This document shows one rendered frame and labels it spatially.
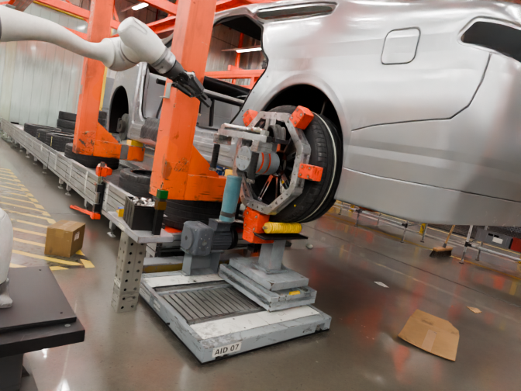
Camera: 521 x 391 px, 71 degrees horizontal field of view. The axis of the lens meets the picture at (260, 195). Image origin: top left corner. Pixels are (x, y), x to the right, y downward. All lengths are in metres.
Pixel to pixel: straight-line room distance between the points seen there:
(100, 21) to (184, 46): 1.97
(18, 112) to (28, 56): 1.83
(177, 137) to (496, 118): 1.55
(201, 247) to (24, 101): 12.74
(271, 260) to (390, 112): 1.04
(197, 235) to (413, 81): 1.36
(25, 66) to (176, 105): 12.54
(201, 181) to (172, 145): 0.30
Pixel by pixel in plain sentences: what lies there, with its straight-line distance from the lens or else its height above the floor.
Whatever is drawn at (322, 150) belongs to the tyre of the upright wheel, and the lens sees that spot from 1.86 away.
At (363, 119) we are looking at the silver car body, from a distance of 1.83.
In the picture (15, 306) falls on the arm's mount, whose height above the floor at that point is 0.32.
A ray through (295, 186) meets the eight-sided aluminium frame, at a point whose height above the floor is 0.77.
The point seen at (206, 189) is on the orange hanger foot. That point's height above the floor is 0.60.
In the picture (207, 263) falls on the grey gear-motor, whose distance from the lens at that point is 2.46.
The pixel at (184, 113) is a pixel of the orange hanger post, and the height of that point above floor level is 1.03.
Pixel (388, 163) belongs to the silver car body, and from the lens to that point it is 1.71.
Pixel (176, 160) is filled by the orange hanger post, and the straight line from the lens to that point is 2.21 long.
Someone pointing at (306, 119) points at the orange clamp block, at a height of 1.10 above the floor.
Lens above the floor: 0.92
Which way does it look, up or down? 7 degrees down
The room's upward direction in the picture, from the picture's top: 11 degrees clockwise
